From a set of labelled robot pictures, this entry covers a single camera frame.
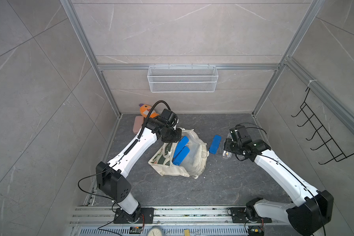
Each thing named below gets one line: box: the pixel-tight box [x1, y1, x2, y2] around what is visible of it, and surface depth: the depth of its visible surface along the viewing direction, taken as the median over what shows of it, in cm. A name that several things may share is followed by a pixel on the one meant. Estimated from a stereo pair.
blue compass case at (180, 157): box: [172, 146, 191, 166], surface depth 94 cm
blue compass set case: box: [208, 134, 222, 155], surface depth 101 cm
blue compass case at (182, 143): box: [173, 135, 190, 161], surface depth 93 cm
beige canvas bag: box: [147, 128, 209, 180], surface depth 83 cm
